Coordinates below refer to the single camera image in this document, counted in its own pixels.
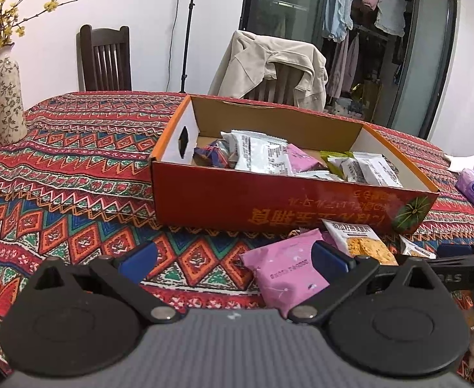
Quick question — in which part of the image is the blue patterned snack packet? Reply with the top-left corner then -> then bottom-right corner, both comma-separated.
193,139 -> 235,169

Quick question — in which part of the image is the green white nut bar packet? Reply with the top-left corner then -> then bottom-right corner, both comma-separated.
319,151 -> 354,179

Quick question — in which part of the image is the orange cardboard box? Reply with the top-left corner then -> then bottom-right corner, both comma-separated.
149,95 -> 439,234

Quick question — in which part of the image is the studio light on stand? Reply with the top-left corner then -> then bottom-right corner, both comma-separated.
180,0 -> 196,94

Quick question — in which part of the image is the patterned red tablecloth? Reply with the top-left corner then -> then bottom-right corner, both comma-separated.
0,92 -> 474,387

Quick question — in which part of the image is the beige jacket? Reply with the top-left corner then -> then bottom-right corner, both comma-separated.
209,30 -> 328,112

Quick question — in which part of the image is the white hanging shirt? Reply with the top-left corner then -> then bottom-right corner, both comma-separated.
375,0 -> 406,38

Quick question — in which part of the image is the dark wooden chair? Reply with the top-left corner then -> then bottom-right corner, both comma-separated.
79,25 -> 132,91

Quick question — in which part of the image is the pink snack packet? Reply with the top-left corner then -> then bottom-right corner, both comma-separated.
240,229 -> 329,318

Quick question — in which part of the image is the white silver snack packet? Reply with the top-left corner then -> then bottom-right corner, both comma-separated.
221,130 -> 293,176

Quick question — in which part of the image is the white purple triangular packet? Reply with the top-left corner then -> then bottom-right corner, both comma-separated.
399,236 -> 436,259

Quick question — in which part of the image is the floral ceramic vase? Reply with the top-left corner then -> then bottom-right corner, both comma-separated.
0,44 -> 27,146

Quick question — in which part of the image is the blue hanging shirt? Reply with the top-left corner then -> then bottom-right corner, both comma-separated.
322,0 -> 354,43

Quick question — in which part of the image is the chair with beige jacket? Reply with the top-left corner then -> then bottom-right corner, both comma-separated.
244,63 -> 303,106

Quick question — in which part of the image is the orange cracker snack packet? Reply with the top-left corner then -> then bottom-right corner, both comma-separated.
323,220 -> 397,266

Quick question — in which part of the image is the dark sliding glass door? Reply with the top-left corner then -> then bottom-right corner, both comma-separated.
240,0 -> 458,138

